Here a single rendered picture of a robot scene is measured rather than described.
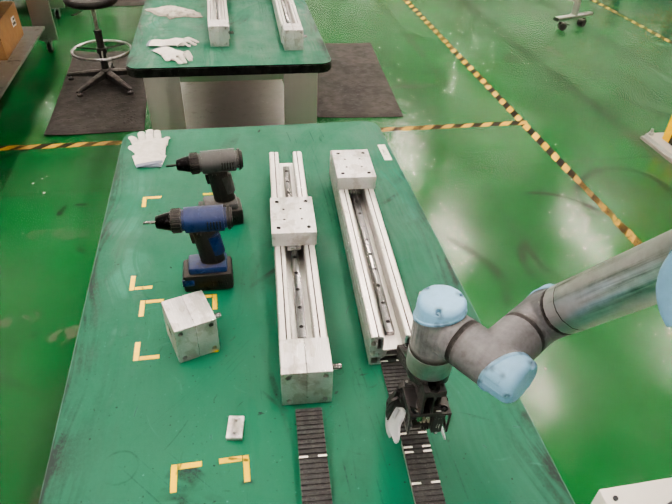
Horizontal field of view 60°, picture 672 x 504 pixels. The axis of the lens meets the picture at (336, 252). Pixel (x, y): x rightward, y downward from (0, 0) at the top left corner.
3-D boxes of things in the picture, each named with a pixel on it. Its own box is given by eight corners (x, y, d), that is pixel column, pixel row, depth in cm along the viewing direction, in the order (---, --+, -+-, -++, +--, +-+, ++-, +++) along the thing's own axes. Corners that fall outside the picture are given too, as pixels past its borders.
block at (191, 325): (230, 346, 128) (227, 315, 122) (179, 363, 123) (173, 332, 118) (216, 317, 135) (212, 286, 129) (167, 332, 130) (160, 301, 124)
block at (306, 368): (343, 401, 117) (345, 370, 111) (282, 405, 116) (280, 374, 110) (338, 366, 124) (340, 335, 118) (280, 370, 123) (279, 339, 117)
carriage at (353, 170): (374, 196, 167) (376, 176, 163) (336, 198, 166) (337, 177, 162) (366, 168, 179) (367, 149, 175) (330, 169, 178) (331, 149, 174)
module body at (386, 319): (414, 361, 126) (418, 334, 121) (368, 364, 125) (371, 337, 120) (359, 173, 188) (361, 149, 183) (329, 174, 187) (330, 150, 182)
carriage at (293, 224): (316, 253, 145) (316, 231, 141) (272, 255, 144) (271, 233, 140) (311, 217, 158) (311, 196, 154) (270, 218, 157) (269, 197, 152)
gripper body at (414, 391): (404, 437, 98) (412, 392, 91) (394, 396, 105) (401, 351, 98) (448, 434, 99) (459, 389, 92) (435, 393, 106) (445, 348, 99)
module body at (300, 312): (327, 367, 124) (328, 340, 119) (280, 370, 123) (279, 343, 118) (301, 174, 186) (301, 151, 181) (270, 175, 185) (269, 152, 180)
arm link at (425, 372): (404, 332, 95) (452, 329, 96) (401, 351, 98) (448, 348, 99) (414, 367, 89) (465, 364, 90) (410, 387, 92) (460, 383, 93)
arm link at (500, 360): (559, 340, 82) (495, 299, 88) (512, 383, 76) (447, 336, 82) (546, 375, 87) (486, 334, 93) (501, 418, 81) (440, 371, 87)
